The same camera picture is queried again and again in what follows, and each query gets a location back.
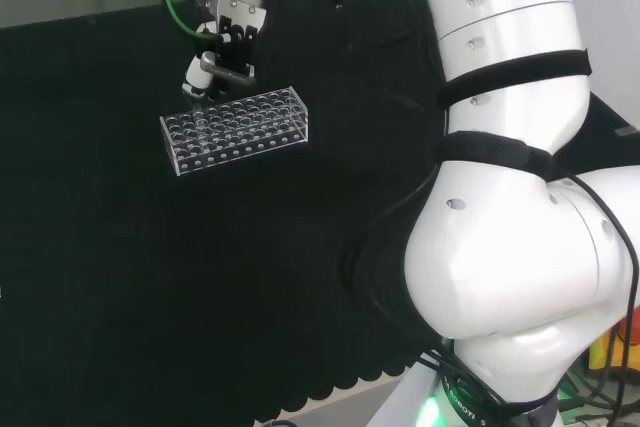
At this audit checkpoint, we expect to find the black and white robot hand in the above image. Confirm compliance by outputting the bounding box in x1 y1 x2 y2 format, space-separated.
180 0 269 104

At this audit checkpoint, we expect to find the clear glass test tube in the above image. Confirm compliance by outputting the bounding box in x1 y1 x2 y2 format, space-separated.
191 96 207 144

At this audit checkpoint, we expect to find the clear plastic test tube rack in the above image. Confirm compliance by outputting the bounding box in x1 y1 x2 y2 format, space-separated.
159 86 310 177

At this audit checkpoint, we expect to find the black bench cloth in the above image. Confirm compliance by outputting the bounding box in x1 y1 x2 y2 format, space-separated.
0 0 640 427

